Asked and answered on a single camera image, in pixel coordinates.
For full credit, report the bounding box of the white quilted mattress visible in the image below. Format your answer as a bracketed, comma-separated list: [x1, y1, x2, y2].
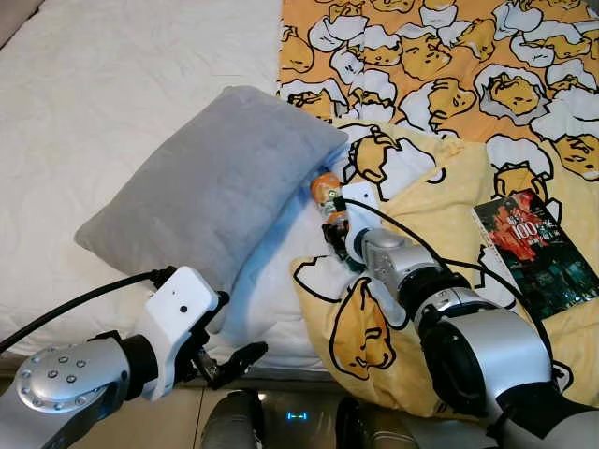
[0, 0, 375, 371]

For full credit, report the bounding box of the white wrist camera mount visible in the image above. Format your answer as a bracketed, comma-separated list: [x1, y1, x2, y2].
[138, 267, 222, 401]
[340, 182, 383, 265]

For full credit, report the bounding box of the beige padded bed bumper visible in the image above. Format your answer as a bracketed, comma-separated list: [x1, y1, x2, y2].
[0, 0, 46, 48]

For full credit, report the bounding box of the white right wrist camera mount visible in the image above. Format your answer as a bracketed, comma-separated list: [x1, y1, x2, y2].
[340, 182, 383, 265]

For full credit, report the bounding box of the yellow cartoon print quilt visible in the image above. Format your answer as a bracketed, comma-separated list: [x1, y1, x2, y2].
[278, 0, 599, 419]

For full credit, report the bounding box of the grey left robot leg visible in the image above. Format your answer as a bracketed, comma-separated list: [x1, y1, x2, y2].
[199, 390, 266, 449]

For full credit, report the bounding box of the grey plush pillow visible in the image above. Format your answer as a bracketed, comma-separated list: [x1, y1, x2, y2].
[73, 86, 349, 334]

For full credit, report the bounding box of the black robot pelvis blue light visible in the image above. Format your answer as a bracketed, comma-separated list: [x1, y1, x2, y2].
[259, 389, 340, 449]

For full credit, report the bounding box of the grey right robot leg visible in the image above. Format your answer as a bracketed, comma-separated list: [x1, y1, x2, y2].
[335, 398, 497, 449]

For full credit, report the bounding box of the grey robot leg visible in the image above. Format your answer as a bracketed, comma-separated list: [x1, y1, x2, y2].
[335, 398, 497, 449]
[199, 390, 266, 449]

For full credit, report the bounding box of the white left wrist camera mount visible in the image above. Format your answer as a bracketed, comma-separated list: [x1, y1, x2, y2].
[138, 267, 222, 401]

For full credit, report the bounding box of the beige bed base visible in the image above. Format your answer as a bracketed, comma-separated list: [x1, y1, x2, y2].
[0, 360, 319, 390]

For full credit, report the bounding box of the red and green paperback book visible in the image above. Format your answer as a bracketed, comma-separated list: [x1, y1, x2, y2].
[471, 190, 599, 322]

